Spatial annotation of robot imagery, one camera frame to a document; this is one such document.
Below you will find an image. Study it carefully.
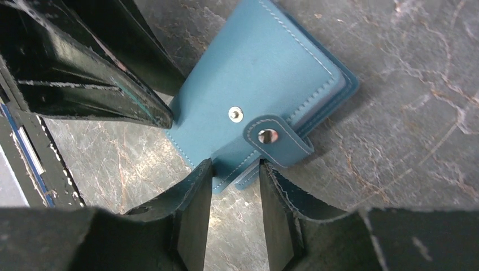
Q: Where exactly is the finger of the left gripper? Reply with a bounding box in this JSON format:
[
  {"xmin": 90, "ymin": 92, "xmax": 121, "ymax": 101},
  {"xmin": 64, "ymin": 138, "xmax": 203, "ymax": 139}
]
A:
[
  {"xmin": 1, "ymin": 1, "xmax": 173, "ymax": 129},
  {"xmin": 65, "ymin": 0, "xmax": 185, "ymax": 96}
]

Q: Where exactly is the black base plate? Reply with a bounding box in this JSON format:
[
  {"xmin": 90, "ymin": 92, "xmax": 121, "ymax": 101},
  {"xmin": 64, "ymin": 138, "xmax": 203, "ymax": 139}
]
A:
[{"xmin": 1, "ymin": 60, "xmax": 86, "ymax": 209}]

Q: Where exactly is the blue card holder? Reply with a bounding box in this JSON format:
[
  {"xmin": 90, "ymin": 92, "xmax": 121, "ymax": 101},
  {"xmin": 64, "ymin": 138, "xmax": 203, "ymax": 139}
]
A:
[{"xmin": 167, "ymin": 1, "xmax": 359, "ymax": 194}]

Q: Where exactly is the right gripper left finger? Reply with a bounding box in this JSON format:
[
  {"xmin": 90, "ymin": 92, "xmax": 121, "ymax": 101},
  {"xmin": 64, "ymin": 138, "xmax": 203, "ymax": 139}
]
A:
[{"xmin": 1, "ymin": 159, "xmax": 214, "ymax": 270}]

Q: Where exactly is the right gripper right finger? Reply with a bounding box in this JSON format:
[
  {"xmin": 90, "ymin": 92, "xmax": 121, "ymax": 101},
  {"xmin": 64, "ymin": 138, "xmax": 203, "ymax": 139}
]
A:
[{"xmin": 259, "ymin": 160, "xmax": 478, "ymax": 270}]

